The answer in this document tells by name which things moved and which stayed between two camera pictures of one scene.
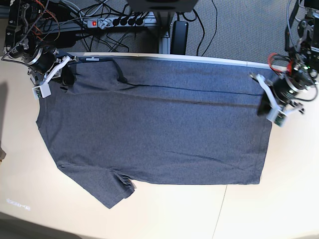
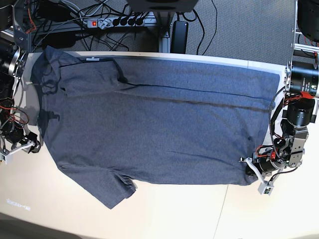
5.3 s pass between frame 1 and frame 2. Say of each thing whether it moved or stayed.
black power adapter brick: stayed
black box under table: stayed
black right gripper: moved
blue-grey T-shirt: stayed
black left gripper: moved
